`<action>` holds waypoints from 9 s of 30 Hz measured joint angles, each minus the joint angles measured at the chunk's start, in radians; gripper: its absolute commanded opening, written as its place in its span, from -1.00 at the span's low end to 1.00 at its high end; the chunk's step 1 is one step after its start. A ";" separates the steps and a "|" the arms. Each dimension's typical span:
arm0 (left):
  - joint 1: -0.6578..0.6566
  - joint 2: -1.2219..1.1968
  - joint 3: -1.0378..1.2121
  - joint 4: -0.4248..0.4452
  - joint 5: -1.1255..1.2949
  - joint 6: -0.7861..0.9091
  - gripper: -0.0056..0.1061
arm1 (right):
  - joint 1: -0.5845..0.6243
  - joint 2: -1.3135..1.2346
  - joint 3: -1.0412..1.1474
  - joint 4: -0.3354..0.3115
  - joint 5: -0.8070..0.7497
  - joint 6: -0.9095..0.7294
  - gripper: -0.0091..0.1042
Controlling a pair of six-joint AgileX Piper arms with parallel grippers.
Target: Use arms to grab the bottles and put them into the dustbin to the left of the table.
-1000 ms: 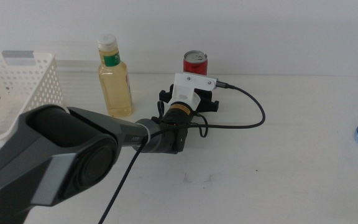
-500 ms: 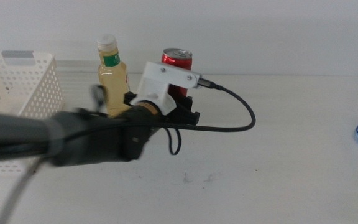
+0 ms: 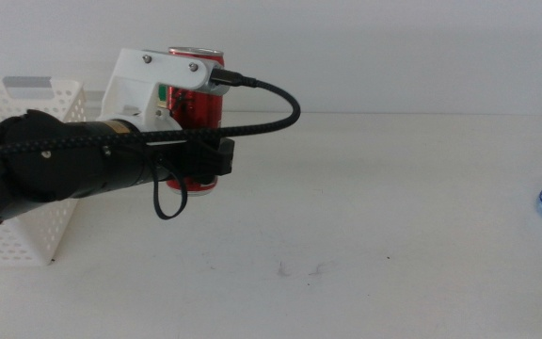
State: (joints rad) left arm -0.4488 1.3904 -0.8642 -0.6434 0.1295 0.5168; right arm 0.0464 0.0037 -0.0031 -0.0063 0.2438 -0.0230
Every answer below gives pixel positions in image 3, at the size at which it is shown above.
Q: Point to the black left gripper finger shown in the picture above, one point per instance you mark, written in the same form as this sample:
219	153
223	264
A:
226	157

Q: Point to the red soda can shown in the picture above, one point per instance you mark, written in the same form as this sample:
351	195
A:
200	110

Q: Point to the white perforated plastic basket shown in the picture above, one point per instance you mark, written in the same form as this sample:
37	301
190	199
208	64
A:
71	87

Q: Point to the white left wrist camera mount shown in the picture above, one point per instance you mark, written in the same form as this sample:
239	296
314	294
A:
134	80

